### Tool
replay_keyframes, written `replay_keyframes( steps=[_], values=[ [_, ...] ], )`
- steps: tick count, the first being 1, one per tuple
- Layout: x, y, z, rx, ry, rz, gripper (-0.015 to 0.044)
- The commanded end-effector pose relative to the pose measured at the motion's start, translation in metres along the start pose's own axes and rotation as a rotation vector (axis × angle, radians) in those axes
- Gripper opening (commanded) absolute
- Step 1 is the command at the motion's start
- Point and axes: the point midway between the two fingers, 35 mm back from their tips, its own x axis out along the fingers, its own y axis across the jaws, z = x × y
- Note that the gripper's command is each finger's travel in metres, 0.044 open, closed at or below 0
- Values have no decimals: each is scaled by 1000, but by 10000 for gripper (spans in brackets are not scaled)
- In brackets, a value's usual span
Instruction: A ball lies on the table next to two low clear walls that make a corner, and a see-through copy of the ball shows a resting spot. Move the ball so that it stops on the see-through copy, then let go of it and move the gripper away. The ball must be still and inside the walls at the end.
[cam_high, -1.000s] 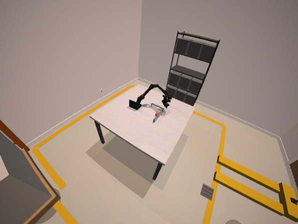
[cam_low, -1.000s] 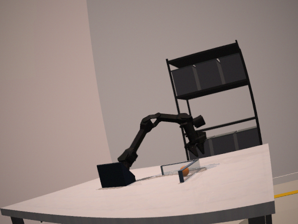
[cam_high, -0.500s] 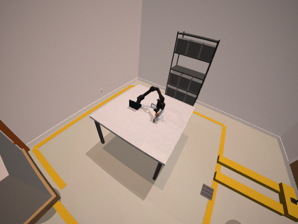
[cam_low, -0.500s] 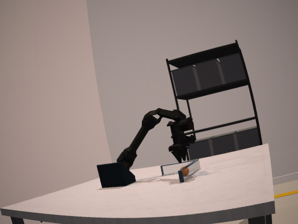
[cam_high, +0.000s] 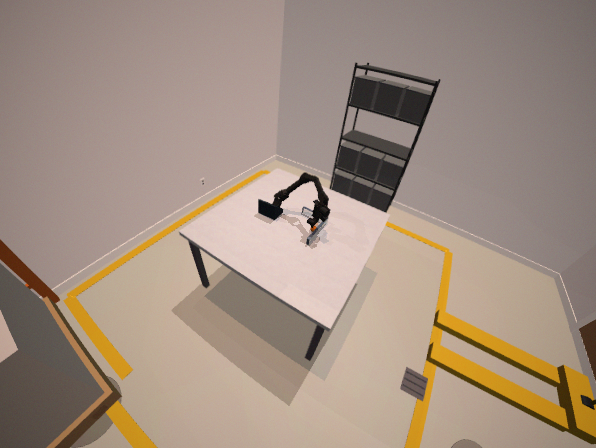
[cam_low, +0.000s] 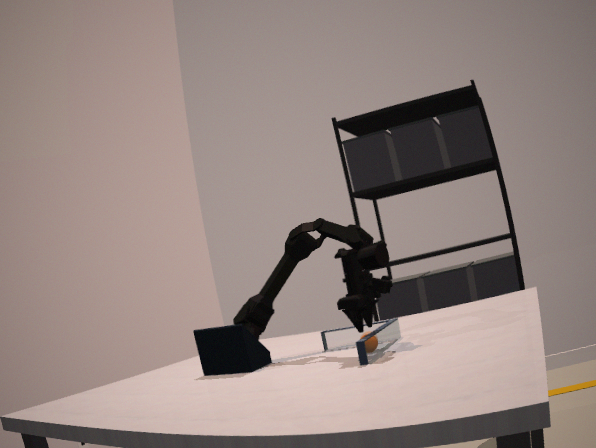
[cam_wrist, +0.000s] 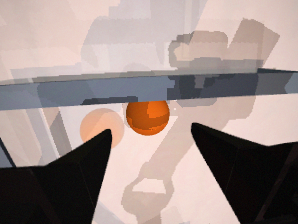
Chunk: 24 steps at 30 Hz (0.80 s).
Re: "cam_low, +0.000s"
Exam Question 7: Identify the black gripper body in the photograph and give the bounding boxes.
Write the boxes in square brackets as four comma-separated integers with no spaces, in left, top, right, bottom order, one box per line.
[337,270,381,310]

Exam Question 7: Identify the clear low glass walls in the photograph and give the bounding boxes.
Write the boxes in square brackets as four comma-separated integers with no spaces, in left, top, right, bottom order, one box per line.
[322,319,401,363]

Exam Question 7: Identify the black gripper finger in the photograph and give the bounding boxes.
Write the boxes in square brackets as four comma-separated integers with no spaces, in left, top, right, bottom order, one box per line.
[363,299,379,328]
[342,305,367,333]

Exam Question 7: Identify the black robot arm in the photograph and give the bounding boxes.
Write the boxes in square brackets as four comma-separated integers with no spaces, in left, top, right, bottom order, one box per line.
[233,218,393,339]

